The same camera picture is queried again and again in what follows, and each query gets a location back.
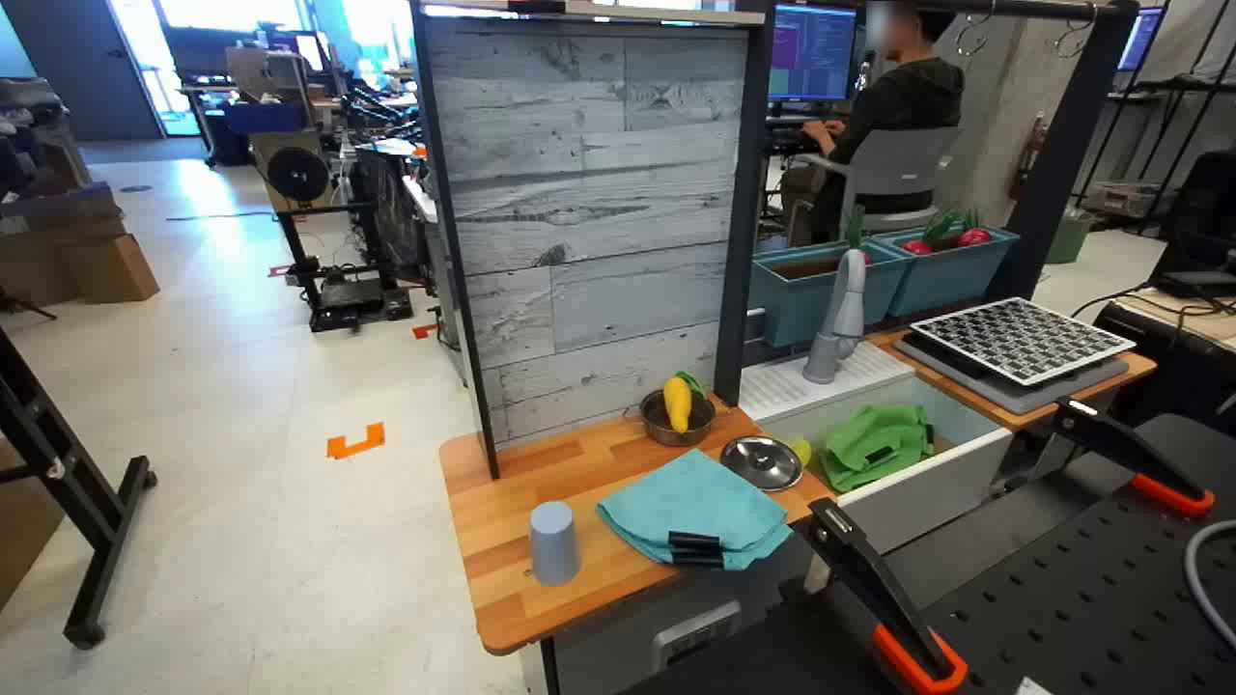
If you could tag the grey tap with nozzle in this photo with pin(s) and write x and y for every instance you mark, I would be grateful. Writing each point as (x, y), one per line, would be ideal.
(843, 304)

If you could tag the dark bowl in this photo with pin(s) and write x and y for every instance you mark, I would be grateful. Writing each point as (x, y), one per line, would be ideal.
(653, 426)

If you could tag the grey wood pattern back panel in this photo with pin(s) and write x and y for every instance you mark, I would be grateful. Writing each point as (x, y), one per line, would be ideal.
(593, 219)

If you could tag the teal cloth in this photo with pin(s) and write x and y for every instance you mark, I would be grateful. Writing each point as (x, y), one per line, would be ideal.
(699, 504)

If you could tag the small metal bowl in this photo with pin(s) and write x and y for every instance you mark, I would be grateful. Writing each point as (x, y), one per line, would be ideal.
(759, 461)

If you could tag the teal plastic bin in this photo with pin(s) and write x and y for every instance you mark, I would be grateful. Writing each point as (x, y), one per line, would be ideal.
(799, 304)
(951, 274)

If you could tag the wooden countertop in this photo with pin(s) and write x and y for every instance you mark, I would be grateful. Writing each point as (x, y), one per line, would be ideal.
(516, 504)

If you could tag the grey cup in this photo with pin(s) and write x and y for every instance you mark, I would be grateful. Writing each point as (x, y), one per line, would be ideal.
(554, 544)

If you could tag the small black clip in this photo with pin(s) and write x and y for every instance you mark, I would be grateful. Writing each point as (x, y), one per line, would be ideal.
(699, 549)

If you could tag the green cloth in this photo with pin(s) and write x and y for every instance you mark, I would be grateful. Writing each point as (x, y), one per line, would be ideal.
(875, 446)

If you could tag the black equipment cart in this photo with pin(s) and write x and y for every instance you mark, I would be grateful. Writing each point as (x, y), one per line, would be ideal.
(335, 219)

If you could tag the white sink basin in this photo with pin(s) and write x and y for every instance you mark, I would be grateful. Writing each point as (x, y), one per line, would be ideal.
(928, 484)

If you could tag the white monitor back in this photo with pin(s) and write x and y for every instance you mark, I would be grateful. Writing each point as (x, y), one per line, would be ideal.
(903, 159)

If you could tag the computer monitor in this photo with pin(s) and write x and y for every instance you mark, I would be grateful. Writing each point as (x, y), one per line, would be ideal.
(814, 57)

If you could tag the red toy radish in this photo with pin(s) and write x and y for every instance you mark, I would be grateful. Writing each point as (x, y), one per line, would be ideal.
(970, 238)

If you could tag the seated person in black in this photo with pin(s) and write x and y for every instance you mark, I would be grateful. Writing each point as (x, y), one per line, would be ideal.
(903, 98)

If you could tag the checkerboard calibration board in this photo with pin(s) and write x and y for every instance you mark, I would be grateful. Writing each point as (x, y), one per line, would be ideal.
(1022, 337)

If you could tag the narrow wooden counter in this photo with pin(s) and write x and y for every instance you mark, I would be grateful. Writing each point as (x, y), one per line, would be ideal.
(1031, 405)

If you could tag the cardboard boxes stack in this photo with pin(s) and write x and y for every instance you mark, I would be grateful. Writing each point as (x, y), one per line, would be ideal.
(81, 253)

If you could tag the black metal stand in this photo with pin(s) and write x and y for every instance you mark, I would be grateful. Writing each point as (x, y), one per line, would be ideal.
(65, 484)

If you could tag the black frame post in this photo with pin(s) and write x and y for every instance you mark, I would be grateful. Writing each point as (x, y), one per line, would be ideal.
(744, 219)

